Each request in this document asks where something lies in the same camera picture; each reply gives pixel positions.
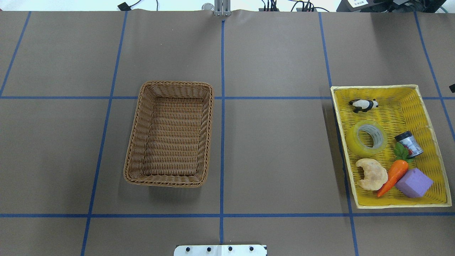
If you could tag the yellow tape roll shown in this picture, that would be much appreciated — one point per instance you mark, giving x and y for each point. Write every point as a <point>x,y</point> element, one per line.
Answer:
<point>366,138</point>

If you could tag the brown wicker basket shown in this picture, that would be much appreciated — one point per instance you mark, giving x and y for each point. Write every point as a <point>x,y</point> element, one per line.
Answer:
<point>170,140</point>

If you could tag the yellow woven basket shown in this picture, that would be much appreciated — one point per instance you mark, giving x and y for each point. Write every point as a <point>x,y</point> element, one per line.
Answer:
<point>401,108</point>

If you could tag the panda figurine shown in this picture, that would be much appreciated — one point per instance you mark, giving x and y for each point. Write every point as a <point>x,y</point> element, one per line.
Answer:
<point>361,105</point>

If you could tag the toy croissant bread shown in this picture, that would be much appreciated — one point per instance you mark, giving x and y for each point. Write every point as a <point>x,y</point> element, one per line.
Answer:
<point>375,176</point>

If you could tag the small black device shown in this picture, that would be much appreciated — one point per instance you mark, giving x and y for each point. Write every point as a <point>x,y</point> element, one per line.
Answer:
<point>124,7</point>

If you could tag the toy carrot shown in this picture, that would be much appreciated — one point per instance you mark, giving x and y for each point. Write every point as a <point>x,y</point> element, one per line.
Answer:
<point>397,170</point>

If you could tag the small dark jar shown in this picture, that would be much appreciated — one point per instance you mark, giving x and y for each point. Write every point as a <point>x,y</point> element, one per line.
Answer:
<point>408,141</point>

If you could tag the purple foam block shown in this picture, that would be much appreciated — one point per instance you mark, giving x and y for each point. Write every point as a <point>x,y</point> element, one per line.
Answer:
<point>414,184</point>

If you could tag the aluminium frame post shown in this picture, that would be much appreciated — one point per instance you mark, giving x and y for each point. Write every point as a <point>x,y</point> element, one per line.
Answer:
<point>222,8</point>

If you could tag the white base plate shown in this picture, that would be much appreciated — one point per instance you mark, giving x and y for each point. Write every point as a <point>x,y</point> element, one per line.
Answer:
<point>221,250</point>

